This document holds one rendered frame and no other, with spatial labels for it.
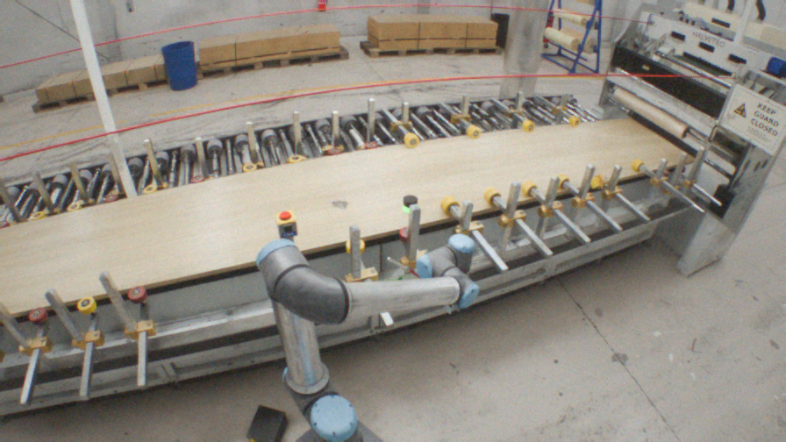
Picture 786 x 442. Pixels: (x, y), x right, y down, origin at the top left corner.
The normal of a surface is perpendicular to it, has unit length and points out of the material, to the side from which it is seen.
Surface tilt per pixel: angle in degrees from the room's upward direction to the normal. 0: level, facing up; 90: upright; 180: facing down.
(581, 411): 0
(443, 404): 0
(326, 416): 5
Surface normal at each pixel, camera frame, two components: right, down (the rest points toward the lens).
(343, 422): 0.08, -0.74
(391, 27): 0.32, 0.59
